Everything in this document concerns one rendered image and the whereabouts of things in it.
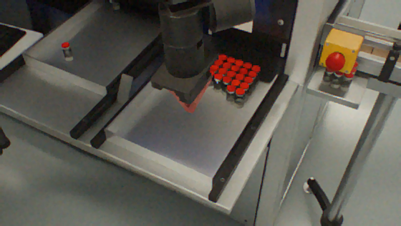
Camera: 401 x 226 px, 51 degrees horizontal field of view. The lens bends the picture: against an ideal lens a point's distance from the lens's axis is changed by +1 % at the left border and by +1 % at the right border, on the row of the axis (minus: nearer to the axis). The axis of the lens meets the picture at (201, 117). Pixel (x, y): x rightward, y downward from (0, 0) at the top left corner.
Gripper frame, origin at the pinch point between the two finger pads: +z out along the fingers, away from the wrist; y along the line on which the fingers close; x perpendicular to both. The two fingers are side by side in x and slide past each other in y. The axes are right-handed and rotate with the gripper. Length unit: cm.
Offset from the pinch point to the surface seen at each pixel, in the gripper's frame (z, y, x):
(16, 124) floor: 106, 36, 129
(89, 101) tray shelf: 20.1, 7.6, 33.3
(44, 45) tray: 18, 18, 56
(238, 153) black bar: 19.5, 8.6, -5.3
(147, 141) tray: 20.5, 3.4, 13.9
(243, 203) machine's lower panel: 86, 35, 3
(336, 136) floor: 113, 105, -16
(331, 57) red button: 9.4, 34.0, -15.5
